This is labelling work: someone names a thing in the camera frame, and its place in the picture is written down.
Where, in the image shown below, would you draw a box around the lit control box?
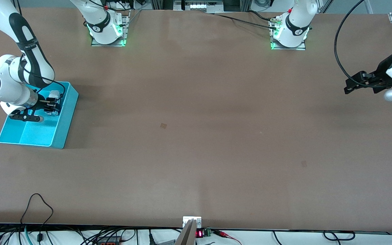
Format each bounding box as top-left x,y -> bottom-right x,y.
173,0 -> 224,13

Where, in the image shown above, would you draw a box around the cyan plastic bin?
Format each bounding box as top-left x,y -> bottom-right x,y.
0,81 -> 80,149

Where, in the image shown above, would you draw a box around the teal cable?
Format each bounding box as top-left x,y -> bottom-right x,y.
23,225 -> 34,245

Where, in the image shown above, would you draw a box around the red clip lead wires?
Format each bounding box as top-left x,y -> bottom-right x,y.
212,230 -> 242,245

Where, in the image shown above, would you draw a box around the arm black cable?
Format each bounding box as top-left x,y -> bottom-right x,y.
22,66 -> 66,102
334,0 -> 392,88

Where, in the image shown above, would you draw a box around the short thick black cable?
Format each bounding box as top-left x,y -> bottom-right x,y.
247,10 -> 273,21

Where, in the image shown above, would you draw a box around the black coiled cable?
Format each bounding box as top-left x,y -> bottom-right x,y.
323,230 -> 356,241

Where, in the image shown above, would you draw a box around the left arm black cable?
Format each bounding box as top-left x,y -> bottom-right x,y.
334,0 -> 392,88

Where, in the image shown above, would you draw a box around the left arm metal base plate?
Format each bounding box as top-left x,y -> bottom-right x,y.
270,16 -> 306,51

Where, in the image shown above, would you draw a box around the thin black looped cable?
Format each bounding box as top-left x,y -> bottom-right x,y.
20,193 -> 54,243

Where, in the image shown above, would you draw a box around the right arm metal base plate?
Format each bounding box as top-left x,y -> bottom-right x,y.
91,10 -> 131,47

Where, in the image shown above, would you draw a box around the long thin black cable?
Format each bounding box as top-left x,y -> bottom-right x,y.
213,13 -> 278,30

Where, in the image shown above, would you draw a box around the white jeep toy black roof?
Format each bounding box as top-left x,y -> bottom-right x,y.
47,90 -> 64,117

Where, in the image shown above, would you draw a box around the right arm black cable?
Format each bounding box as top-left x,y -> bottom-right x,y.
22,66 -> 66,102

